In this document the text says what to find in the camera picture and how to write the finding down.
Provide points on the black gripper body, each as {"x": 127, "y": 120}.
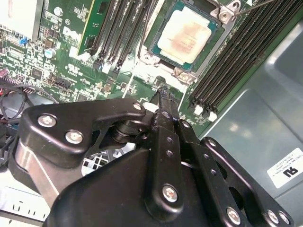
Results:
{"x": 106, "y": 201}

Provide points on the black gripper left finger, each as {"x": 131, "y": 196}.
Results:
{"x": 71, "y": 118}

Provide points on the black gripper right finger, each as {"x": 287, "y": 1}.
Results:
{"x": 208, "y": 163}

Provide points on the metal socket cover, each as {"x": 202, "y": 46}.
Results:
{"x": 144, "y": 73}

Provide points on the silver topped CPU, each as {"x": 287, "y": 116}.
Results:
{"x": 184, "y": 37}

